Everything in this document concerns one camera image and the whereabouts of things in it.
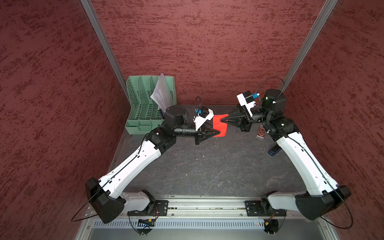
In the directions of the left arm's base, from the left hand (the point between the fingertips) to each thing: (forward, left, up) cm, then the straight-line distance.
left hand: (216, 134), depth 60 cm
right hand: (+1, -1, +6) cm, 6 cm away
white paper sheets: (+37, +30, -12) cm, 49 cm away
